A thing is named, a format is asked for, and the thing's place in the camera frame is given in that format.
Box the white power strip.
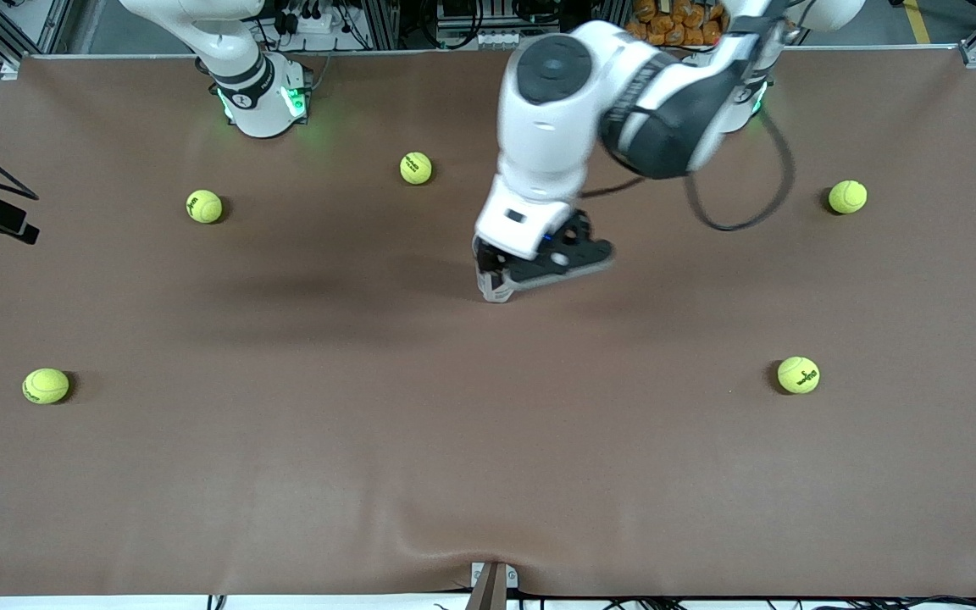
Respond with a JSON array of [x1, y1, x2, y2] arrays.
[[280, 8, 345, 36]]

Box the clear Wilson tennis ball can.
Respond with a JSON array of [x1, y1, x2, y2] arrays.
[[478, 258, 517, 304]]

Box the grey electronics rack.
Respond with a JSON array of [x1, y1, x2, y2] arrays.
[[433, 0, 565, 50]]

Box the yellow-green tennis ball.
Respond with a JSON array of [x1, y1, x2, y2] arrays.
[[777, 357, 821, 395], [399, 151, 434, 186], [22, 368, 70, 405], [186, 189, 224, 225], [828, 180, 868, 214]]

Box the pile of orange objects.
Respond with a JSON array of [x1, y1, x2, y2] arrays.
[[621, 0, 726, 48]]

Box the metal table edge bracket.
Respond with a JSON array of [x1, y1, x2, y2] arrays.
[[470, 561, 519, 610]]

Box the brown table mat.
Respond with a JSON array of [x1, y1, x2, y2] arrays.
[[0, 47, 976, 598]]

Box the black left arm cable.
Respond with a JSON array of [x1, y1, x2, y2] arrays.
[[577, 106, 796, 232]]

